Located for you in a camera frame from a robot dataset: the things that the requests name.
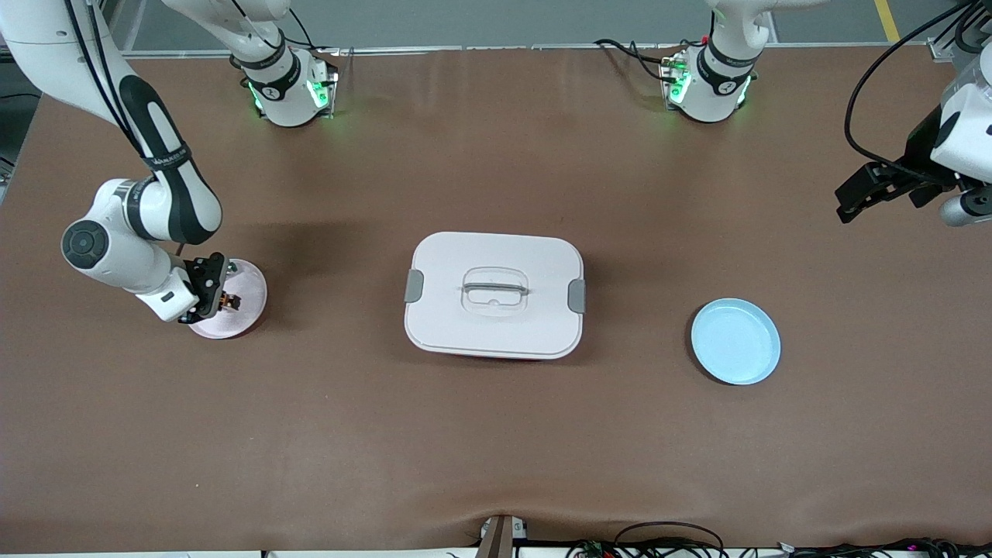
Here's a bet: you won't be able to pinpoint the black left arm base cable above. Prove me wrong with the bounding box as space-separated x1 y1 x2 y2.
594 37 669 82

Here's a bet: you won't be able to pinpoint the black arm base cable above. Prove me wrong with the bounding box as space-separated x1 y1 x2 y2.
263 8 320 52
594 37 669 82

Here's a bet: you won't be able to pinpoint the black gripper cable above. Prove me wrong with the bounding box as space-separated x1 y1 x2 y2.
845 0 979 168
66 0 150 157

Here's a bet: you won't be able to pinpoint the brown camera mount bracket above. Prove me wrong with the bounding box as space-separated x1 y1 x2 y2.
474 515 528 558

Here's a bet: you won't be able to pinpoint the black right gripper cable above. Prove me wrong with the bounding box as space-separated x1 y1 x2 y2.
66 0 150 157

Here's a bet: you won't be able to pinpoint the white lidded storage box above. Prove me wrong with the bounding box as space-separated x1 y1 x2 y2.
403 231 587 360

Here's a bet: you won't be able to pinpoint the aluminium frame extrusion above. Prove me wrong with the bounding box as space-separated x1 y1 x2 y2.
928 0 992 63

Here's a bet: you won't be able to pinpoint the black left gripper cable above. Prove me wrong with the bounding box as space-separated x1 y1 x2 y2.
845 0 979 168

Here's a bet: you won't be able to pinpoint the silver table edge rail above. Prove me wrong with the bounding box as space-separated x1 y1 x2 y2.
124 43 931 58

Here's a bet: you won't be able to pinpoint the black right arm base cable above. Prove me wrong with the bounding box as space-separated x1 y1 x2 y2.
263 8 320 52

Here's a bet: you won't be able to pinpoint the pink round plate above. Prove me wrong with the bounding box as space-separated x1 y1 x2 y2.
188 260 269 340

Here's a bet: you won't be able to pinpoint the light blue round plate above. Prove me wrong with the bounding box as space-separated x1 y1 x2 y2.
691 298 782 386

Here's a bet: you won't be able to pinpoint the tangled black cables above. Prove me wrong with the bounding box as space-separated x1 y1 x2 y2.
787 538 992 558

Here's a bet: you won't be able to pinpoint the black looped cable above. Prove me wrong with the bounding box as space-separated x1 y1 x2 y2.
615 521 725 558

